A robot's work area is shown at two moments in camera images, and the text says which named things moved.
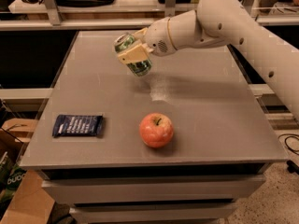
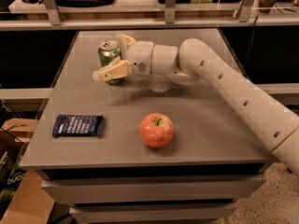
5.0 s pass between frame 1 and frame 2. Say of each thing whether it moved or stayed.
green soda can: moved
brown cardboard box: stayed
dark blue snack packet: stayed
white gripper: moved
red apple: stayed
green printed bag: stayed
